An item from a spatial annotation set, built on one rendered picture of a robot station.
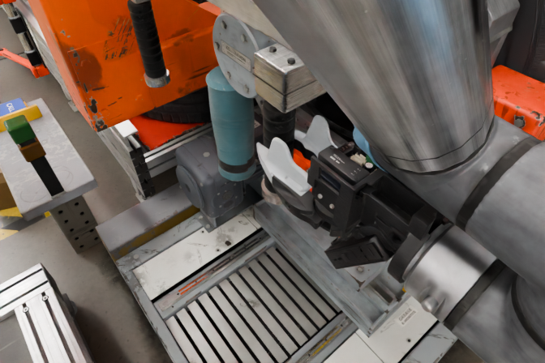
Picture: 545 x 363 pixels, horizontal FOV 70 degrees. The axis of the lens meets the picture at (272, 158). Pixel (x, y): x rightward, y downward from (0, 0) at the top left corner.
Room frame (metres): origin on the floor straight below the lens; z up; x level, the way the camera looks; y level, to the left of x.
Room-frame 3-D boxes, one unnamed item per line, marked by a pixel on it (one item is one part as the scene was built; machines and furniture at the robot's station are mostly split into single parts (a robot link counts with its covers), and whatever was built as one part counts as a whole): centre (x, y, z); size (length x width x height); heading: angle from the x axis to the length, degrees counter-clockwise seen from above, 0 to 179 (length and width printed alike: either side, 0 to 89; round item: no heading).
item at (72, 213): (0.77, 0.65, 0.21); 0.10 x 0.10 x 0.42; 39
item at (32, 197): (0.75, 0.63, 0.44); 0.43 x 0.17 x 0.03; 39
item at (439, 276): (0.16, -0.14, 0.85); 0.08 x 0.05 x 0.08; 129
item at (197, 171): (0.85, 0.07, 0.26); 0.42 x 0.18 x 0.35; 129
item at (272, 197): (0.34, -0.01, 0.83); 0.04 x 0.04 x 0.16
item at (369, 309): (0.70, -0.23, 0.13); 0.50 x 0.36 x 0.10; 39
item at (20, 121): (0.59, 0.50, 0.64); 0.04 x 0.04 x 0.04; 39
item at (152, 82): (0.60, 0.21, 0.83); 0.04 x 0.04 x 0.16
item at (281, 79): (0.36, -0.03, 0.93); 0.09 x 0.05 x 0.05; 129
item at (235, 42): (0.57, -0.03, 0.85); 0.21 x 0.14 x 0.14; 129
